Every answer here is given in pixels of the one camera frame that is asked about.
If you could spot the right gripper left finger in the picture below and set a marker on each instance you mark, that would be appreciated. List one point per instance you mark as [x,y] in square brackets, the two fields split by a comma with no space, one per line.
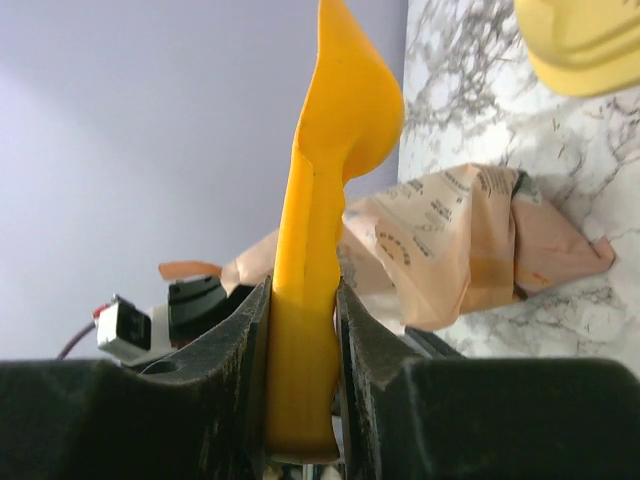
[195,414]

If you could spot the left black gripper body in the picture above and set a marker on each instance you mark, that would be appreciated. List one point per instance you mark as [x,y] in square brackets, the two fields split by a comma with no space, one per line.
[195,306]

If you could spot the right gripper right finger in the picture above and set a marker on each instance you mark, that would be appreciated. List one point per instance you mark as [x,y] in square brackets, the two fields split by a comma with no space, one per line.
[439,415]

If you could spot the pink cat litter bag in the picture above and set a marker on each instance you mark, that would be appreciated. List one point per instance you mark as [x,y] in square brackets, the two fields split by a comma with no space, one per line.
[460,240]

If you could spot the orange plastic scoop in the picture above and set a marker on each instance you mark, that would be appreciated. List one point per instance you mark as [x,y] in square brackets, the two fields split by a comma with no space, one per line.
[351,120]

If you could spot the yellow litter box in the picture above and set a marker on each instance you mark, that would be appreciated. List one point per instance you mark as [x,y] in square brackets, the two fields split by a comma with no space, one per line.
[582,48]

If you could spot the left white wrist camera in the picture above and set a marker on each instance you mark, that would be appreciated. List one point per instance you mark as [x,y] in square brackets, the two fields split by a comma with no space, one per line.
[132,336]

